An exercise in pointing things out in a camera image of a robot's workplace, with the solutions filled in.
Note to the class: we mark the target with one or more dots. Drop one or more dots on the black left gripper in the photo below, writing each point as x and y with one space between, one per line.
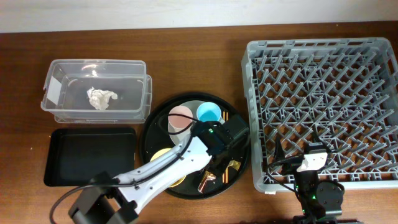
219 168

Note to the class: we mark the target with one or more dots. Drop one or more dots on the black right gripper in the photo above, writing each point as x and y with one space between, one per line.
280 153

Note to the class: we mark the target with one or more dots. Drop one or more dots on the wooden chopstick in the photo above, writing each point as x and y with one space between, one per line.
227 115
223 115

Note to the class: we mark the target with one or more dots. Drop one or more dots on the gold snack wrapper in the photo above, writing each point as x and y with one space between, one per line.
208 176

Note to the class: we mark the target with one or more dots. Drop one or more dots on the pink cup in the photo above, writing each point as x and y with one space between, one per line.
179 118

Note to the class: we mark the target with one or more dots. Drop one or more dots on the yellow bowl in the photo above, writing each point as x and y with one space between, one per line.
160 153

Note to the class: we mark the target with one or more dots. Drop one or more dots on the white tissue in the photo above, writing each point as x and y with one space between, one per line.
99 99

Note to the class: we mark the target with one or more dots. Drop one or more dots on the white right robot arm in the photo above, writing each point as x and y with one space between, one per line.
320 199

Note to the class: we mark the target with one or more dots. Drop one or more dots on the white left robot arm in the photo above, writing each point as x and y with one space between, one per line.
121 199

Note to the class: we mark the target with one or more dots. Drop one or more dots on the grey dishwasher rack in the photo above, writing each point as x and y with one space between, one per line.
343 90

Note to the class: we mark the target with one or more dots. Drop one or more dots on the clear plastic waste bin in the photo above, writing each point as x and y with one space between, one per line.
68 80

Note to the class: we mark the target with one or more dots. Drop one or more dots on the blue cup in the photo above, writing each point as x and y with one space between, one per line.
209 111

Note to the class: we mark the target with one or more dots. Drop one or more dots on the grey round plate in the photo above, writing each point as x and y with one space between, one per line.
193 105

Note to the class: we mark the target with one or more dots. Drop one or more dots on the round black serving tray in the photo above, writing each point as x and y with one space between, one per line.
153 138

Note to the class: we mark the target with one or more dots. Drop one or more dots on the black rectangular tray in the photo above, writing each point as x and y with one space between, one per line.
78 154

